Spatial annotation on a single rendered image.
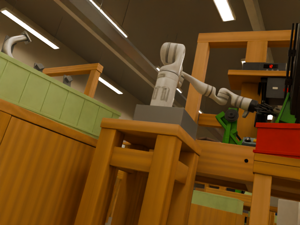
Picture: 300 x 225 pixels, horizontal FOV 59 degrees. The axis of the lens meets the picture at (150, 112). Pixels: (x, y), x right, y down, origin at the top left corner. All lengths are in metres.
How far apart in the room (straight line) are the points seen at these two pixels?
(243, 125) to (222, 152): 0.69
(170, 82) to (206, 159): 0.39
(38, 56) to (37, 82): 7.70
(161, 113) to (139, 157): 0.20
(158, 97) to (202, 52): 1.16
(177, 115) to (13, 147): 0.58
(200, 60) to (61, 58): 7.48
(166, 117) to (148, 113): 0.08
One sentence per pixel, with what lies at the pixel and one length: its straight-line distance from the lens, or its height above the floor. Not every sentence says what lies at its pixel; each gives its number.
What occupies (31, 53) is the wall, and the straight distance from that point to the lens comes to 8.69.
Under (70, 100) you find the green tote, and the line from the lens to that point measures 1.17.
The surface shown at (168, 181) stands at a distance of 0.88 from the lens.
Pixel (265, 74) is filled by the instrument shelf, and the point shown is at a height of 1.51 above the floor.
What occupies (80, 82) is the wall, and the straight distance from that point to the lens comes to 9.73.
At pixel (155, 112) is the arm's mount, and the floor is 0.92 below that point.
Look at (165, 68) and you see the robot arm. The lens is 1.15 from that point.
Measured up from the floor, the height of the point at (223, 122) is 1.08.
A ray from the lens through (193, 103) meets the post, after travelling 2.01.
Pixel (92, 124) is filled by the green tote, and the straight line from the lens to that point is 1.23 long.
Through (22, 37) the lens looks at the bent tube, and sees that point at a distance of 1.42.
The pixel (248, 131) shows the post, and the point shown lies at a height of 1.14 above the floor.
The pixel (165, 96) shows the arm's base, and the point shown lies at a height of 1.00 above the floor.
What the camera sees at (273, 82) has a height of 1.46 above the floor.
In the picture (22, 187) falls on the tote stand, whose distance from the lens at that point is 1.04.
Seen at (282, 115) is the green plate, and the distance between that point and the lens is 1.54.
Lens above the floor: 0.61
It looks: 17 degrees up
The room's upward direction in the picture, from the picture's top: 13 degrees clockwise
